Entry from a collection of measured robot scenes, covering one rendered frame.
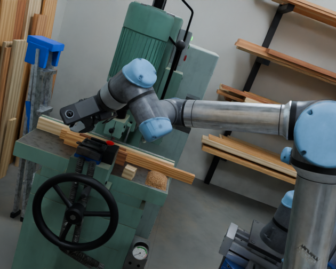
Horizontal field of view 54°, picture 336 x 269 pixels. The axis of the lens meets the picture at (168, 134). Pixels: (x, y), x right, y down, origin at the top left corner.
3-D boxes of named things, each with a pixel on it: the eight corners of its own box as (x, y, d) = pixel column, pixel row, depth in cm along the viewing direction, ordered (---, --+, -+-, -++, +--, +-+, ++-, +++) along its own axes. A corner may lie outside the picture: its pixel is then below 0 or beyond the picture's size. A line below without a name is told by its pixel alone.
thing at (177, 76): (154, 100, 149) (165, 68, 144) (156, 96, 157) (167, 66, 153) (172, 106, 149) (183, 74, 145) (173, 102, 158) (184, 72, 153)
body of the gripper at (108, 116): (107, 124, 99) (130, 107, 91) (84, 130, 93) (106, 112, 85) (97, 101, 100) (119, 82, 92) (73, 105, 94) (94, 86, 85)
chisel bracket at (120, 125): (101, 136, 132) (107, 117, 129) (109, 127, 145) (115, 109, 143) (119, 142, 132) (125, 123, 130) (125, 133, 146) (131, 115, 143)
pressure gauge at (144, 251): (128, 260, 127) (134, 244, 124) (129, 254, 130) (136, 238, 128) (143, 266, 127) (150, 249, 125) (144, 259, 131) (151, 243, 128)
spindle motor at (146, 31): (101, 84, 122) (126, -2, 113) (111, 78, 139) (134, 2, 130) (146, 100, 123) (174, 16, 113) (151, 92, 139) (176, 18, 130)
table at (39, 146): (-3, 164, 115) (0, 149, 113) (36, 137, 144) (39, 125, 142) (161, 221, 117) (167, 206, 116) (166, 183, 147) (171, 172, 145)
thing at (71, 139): (63, 143, 134) (66, 132, 133) (64, 141, 136) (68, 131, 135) (122, 164, 135) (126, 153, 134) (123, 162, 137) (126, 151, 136)
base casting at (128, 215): (28, 192, 128) (33, 172, 125) (76, 144, 183) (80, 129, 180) (137, 229, 130) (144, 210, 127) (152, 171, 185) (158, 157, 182)
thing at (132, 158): (58, 137, 137) (61, 129, 136) (61, 136, 139) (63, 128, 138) (191, 184, 140) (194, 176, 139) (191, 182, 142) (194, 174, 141)
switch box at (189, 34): (168, 62, 153) (180, 28, 149) (169, 60, 163) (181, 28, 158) (181, 66, 154) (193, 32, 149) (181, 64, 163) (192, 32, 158)
